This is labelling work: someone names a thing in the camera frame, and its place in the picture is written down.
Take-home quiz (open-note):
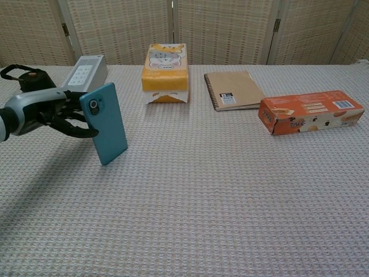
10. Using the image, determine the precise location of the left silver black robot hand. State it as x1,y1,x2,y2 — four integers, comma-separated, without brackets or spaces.
3,87,99,139

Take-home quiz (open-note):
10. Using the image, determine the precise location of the smartphone with teal back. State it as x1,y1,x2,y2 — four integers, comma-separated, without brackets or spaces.
79,81,129,166

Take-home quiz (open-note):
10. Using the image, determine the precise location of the grey power strip box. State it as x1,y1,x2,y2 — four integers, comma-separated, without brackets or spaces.
60,55,109,93

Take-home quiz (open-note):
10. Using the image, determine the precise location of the orange cat tissue pack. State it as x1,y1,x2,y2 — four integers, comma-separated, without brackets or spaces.
141,42,190,105

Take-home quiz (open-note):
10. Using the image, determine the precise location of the woven checked tablecloth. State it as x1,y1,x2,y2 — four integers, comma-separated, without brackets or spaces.
0,59,369,277

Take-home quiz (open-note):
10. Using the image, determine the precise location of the bamboo folding screen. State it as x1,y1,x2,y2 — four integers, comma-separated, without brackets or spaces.
0,0,369,69

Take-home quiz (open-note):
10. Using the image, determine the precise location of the brown spiral notebook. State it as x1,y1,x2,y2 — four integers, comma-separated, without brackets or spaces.
204,70,268,112

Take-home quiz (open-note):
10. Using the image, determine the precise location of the orange snack box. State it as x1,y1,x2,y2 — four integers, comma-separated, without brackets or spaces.
258,89,366,136

